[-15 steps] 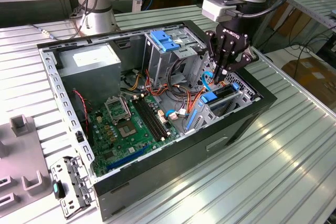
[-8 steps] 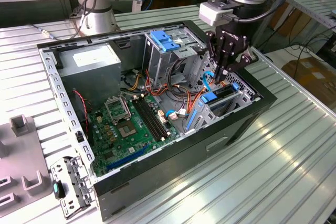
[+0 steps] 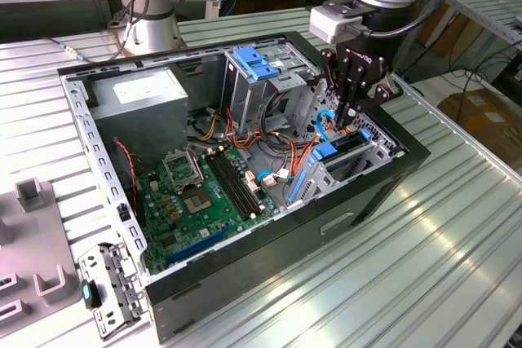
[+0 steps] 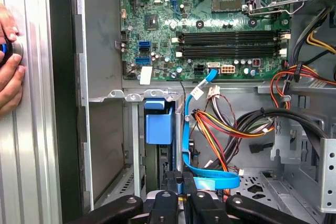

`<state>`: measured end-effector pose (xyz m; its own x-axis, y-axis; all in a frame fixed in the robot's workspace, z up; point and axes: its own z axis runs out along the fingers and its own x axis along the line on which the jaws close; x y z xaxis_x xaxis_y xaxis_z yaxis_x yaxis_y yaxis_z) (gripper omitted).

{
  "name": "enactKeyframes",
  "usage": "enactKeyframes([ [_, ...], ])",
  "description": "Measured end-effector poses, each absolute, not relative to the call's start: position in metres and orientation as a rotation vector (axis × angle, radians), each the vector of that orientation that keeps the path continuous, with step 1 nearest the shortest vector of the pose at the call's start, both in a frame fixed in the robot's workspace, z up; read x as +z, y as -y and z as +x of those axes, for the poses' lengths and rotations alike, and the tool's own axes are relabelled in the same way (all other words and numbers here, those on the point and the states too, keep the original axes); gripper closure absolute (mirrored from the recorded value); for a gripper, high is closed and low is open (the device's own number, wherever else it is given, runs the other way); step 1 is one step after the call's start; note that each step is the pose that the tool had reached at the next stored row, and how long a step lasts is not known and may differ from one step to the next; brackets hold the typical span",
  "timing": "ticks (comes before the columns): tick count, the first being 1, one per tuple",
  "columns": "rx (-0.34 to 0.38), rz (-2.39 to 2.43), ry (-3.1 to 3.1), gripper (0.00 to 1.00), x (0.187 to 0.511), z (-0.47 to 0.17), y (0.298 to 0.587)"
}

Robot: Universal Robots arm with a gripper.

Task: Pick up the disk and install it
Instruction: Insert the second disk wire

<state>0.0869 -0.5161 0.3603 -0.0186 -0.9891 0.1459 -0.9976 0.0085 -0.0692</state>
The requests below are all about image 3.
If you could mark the black PC case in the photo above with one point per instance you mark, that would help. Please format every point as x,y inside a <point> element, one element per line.
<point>265,266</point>

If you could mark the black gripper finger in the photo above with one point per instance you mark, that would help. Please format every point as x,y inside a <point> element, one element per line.
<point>379,93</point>
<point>331,69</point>

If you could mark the grey parts rack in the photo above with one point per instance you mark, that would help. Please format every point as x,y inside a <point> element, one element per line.
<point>36,242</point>

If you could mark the grey metal disk bay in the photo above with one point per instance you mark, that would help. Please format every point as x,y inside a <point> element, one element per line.
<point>326,183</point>

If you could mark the blue plastic drive latch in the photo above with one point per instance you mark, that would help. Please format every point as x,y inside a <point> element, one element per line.
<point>255,64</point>

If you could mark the grey metal drive cage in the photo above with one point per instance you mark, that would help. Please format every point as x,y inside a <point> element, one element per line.
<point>244,99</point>

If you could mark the green motherboard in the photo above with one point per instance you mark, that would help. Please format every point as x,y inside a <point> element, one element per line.
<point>195,225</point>

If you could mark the grey power supply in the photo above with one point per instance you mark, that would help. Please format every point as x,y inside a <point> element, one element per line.
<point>138,120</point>

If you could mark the black case fan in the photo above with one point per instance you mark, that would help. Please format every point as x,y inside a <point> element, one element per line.
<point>126,193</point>

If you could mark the metal slot cover bracket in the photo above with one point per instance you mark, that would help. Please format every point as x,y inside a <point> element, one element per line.
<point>118,283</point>

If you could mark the black teal latch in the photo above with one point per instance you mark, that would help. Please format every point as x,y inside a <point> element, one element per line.
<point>86,293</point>

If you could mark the black RAM slot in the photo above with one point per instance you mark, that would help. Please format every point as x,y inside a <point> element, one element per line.
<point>226,185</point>
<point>231,185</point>
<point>237,185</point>
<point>242,185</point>

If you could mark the black case lock clip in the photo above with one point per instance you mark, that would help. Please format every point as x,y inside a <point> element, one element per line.
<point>123,212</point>

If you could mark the CPU socket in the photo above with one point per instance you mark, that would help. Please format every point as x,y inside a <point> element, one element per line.
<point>197,201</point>

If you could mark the blue expansion slot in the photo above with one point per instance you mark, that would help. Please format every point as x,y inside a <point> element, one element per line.
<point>195,247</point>

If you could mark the metal slat side table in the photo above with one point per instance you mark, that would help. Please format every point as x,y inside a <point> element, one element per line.
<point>481,5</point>

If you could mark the brown cardboard box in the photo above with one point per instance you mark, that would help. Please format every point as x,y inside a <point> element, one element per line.
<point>481,120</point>

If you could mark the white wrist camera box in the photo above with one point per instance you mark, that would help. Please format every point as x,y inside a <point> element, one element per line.
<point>328,24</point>

